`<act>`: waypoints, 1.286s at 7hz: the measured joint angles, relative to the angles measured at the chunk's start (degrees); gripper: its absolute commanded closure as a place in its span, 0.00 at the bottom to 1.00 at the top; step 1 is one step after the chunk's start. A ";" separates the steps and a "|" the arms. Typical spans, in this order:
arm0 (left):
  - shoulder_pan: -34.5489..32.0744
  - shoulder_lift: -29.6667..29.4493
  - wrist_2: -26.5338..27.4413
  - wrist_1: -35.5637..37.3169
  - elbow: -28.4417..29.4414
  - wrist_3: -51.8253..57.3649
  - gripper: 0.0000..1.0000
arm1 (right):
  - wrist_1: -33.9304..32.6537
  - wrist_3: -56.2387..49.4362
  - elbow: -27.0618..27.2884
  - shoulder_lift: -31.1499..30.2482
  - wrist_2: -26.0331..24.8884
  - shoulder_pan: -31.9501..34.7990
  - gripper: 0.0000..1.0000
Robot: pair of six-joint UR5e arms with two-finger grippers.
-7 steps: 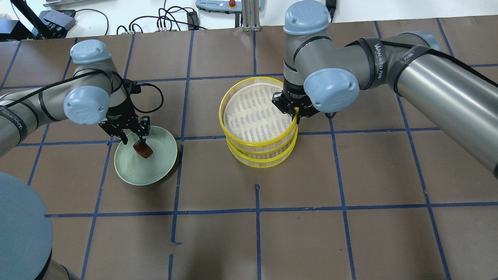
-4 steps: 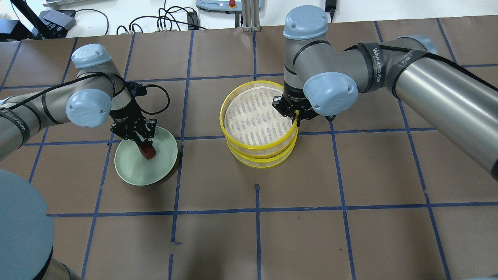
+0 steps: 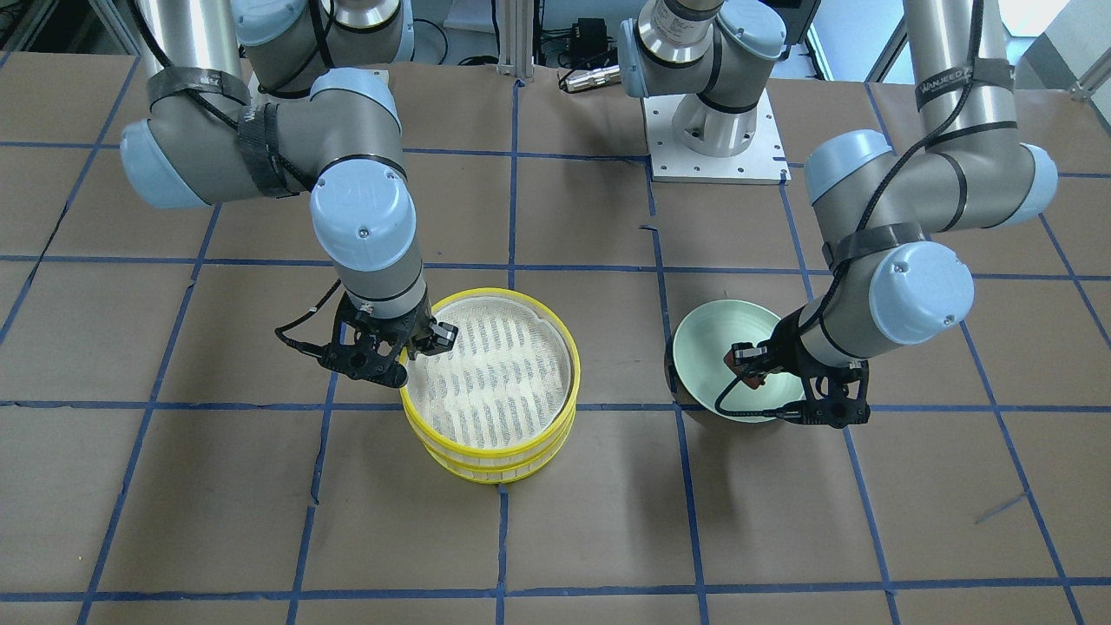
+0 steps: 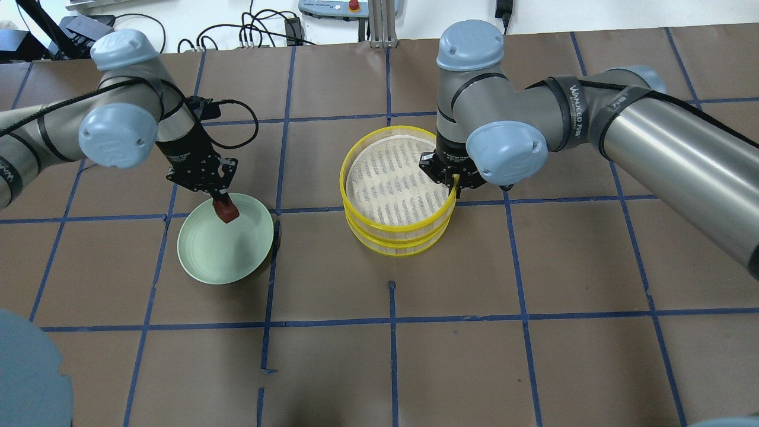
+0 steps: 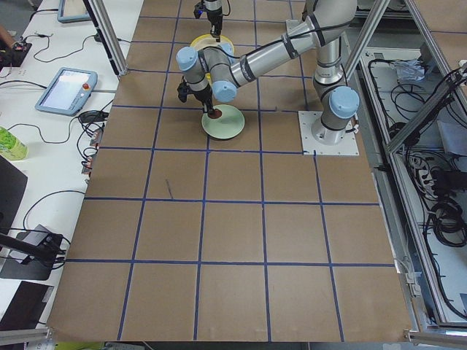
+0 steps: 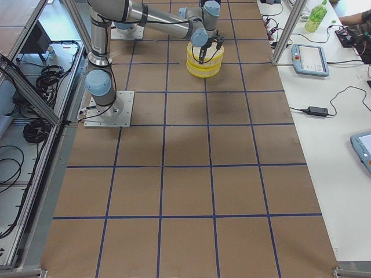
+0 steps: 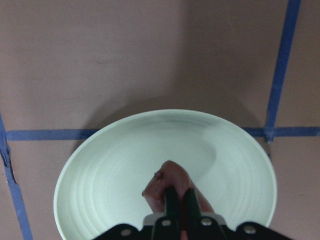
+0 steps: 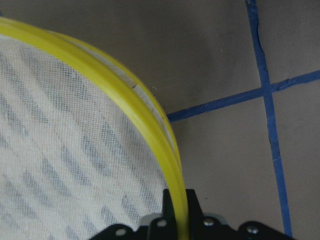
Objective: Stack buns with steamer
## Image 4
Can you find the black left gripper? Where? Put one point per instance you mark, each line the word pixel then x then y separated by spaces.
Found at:
pixel 188 153

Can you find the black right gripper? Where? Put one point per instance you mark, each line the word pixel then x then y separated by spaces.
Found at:
pixel 449 156

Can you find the red-brown bun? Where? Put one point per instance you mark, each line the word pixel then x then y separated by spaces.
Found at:
pixel 226 210

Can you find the yellow steamer basket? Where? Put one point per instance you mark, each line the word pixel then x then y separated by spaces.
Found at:
pixel 384 189
pixel 399 244

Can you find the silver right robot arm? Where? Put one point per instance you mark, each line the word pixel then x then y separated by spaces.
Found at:
pixel 489 132

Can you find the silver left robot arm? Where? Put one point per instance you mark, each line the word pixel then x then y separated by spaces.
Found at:
pixel 136 107

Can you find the light green plate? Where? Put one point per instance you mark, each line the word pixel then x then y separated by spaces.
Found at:
pixel 215 252

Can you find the black power adapter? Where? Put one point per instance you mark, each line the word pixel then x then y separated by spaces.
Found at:
pixel 504 11

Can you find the black box on desk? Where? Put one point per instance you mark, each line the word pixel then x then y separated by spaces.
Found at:
pixel 83 29

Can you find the teach pendant with red button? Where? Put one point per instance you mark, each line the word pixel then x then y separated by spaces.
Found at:
pixel 342 10

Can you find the aluminium frame post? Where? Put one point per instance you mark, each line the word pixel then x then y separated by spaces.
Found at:
pixel 382 21

